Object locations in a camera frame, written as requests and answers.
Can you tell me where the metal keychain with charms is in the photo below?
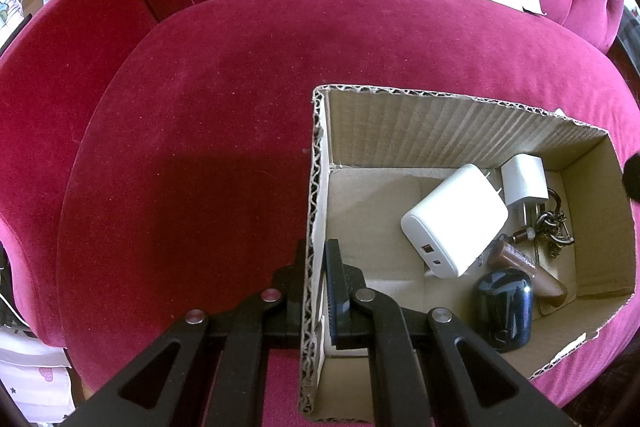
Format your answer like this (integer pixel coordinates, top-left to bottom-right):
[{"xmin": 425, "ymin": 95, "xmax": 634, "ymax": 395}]
[{"xmin": 506, "ymin": 187, "xmax": 575, "ymax": 259}]

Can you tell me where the small white plug adapter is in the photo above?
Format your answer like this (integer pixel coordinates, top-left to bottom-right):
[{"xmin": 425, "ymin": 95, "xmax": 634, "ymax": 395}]
[{"xmin": 501, "ymin": 154, "xmax": 548, "ymax": 228}]

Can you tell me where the brown lipstick tube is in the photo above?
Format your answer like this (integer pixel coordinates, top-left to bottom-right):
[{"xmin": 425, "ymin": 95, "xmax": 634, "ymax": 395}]
[{"xmin": 487, "ymin": 239, "xmax": 568, "ymax": 308}]

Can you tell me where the large white charger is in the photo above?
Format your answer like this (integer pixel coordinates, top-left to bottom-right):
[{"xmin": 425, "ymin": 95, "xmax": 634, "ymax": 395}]
[{"xmin": 400, "ymin": 164, "xmax": 509, "ymax": 279}]

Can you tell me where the black tape roll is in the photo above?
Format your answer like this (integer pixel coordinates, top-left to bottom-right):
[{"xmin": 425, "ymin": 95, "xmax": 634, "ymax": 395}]
[{"xmin": 473, "ymin": 268, "xmax": 534, "ymax": 353}]

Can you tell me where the red velvet tufted sofa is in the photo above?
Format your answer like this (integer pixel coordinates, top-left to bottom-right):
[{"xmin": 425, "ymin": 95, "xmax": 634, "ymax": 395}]
[{"xmin": 1, "ymin": 0, "xmax": 639, "ymax": 423}]

